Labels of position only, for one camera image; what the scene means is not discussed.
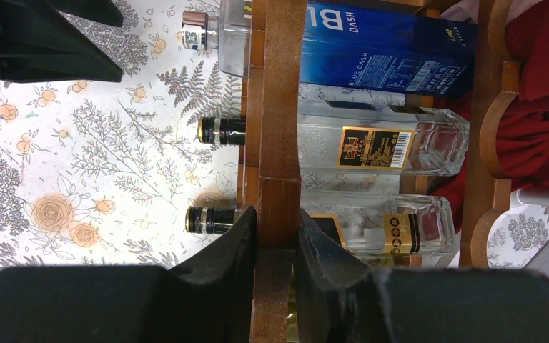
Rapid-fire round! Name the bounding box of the silver rack pole right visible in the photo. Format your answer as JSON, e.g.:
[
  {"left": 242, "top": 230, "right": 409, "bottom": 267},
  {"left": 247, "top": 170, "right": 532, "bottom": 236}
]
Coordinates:
[{"left": 516, "top": 186, "right": 549, "bottom": 207}]

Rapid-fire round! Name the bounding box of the red garment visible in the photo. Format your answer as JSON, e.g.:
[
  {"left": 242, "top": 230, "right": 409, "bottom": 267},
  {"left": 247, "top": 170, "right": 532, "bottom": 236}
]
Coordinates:
[{"left": 432, "top": 0, "right": 549, "bottom": 219}]

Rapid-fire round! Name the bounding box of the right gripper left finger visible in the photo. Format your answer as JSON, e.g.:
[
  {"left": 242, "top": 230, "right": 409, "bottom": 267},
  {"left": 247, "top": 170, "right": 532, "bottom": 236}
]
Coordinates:
[{"left": 0, "top": 207, "right": 257, "bottom": 342}]

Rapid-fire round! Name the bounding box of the clear square liquor bottle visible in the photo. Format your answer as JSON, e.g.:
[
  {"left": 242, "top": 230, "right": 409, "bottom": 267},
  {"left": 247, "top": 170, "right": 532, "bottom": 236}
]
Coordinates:
[{"left": 184, "top": 190, "right": 456, "bottom": 259}]

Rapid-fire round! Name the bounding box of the wooden wine rack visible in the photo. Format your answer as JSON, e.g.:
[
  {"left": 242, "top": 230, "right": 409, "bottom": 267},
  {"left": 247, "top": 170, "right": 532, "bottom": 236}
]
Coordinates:
[{"left": 239, "top": 1, "right": 520, "bottom": 342}]

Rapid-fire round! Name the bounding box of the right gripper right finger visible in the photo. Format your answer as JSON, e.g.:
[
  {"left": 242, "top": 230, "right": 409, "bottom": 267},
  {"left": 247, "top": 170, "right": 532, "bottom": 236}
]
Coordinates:
[{"left": 294, "top": 213, "right": 549, "bottom": 342}]

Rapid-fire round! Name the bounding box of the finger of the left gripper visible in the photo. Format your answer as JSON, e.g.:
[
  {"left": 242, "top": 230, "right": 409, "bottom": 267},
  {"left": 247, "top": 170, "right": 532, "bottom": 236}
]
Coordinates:
[
  {"left": 49, "top": 0, "right": 123, "bottom": 27},
  {"left": 0, "top": 1, "right": 123, "bottom": 83}
]

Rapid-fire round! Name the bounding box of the floral tablecloth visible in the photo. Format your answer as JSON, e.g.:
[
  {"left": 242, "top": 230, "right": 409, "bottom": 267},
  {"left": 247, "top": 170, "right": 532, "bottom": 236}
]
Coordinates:
[{"left": 0, "top": 0, "right": 549, "bottom": 285}]

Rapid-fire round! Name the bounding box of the blue glass bottle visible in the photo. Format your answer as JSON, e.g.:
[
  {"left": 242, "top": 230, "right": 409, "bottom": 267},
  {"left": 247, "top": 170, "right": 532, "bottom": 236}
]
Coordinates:
[{"left": 181, "top": 1, "right": 478, "bottom": 97}]

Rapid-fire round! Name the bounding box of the clear liquor bottle gold label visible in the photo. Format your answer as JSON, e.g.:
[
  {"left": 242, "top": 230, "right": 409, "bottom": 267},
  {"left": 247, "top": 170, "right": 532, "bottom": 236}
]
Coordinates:
[{"left": 197, "top": 99, "right": 470, "bottom": 176}]

